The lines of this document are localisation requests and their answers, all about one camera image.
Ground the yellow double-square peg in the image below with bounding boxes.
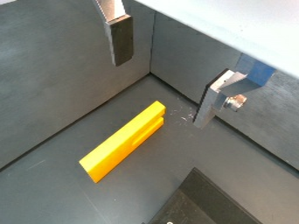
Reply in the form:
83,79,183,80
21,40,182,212
79,101,166,183

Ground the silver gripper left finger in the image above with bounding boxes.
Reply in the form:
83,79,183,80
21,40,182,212
93,0,134,67

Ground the black curved holder stand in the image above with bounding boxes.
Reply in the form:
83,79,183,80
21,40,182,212
149,167,263,224

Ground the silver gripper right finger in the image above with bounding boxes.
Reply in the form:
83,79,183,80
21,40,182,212
193,69,247,129

